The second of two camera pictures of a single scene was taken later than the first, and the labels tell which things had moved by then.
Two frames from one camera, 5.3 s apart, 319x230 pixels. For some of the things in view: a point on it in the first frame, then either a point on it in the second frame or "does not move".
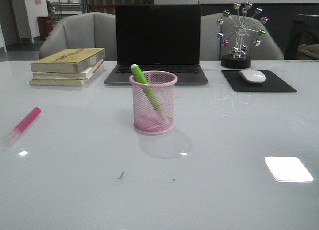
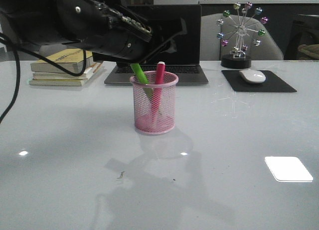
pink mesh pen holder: x=153 y=102 does not move
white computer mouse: x=252 y=76 does not move
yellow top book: x=69 y=61 does not move
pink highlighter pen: x=26 y=121 → x=160 y=81
